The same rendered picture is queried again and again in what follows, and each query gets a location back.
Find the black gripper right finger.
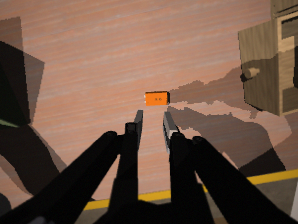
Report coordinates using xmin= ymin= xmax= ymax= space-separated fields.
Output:
xmin=163 ymin=111 xmax=298 ymax=224

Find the orange nine-volt battery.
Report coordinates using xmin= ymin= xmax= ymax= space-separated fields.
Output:
xmin=144 ymin=91 xmax=167 ymax=106

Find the small wooden chest of drawers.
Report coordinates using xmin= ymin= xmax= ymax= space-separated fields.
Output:
xmin=270 ymin=0 xmax=298 ymax=20

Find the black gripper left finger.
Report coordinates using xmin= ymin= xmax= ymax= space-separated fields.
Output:
xmin=0 ymin=110 xmax=143 ymax=224

